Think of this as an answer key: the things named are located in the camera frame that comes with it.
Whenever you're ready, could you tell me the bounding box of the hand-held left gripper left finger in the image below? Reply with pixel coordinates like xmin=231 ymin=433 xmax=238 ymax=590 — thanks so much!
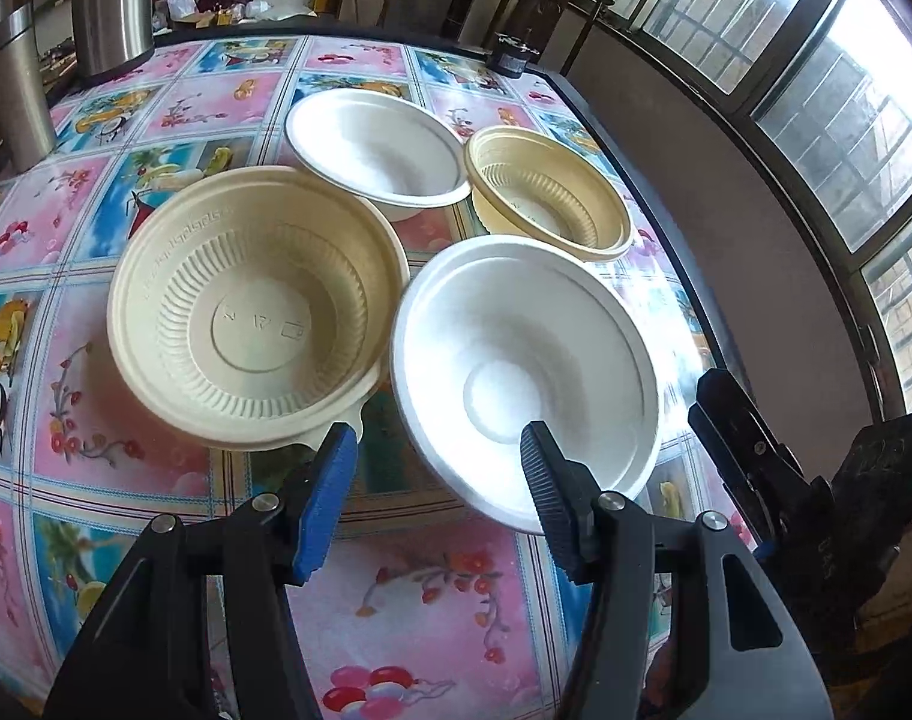
xmin=43 ymin=422 xmax=359 ymax=720

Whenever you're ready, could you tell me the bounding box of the small white bowl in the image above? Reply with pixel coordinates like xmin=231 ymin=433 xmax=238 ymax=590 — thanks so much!
xmin=285 ymin=90 xmax=473 ymax=224

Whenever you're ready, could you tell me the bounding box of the fruit print tablecloth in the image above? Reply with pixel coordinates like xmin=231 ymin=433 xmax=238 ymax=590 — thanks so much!
xmin=0 ymin=34 xmax=757 ymax=720

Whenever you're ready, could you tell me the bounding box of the barred window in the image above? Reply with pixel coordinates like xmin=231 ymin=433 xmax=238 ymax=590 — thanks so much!
xmin=576 ymin=0 xmax=912 ymax=421

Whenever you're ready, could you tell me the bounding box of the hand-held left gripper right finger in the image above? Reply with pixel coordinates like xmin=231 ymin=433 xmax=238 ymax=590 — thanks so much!
xmin=520 ymin=420 xmax=836 ymax=720

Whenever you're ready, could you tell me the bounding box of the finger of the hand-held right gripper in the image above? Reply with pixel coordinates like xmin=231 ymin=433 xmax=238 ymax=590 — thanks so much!
xmin=696 ymin=367 xmax=806 ymax=485
xmin=687 ymin=403 xmax=783 ymax=545

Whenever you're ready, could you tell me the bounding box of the dark wooden chair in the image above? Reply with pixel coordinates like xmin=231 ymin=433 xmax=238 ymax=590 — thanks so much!
xmin=510 ymin=0 xmax=614 ymax=76

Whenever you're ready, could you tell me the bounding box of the slim steel thermos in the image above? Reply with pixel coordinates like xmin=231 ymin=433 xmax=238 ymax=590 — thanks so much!
xmin=0 ymin=4 xmax=58 ymax=173

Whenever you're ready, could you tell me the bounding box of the steel kettle flask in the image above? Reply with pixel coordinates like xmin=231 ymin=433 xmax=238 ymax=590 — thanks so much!
xmin=70 ymin=0 xmax=155 ymax=80

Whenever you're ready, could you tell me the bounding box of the large white plate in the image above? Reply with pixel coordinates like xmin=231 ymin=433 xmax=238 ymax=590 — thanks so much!
xmin=390 ymin=235 xmax=663 ymax=536

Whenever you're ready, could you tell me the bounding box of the small black jar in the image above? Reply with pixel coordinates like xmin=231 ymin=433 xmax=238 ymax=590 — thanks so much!
xmin=490 ymin=31 xmax=536 ymax=78

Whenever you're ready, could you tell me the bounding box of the large beige ribbed plate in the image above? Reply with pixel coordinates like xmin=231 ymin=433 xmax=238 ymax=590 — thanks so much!
xmin=107 ymin=165 xmax=412 ymax=452

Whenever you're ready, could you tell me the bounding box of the small beige ribbed bowl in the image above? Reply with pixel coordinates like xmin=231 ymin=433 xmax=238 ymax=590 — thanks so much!
xmin=463 ymin=126 xmax=635 ymax=263

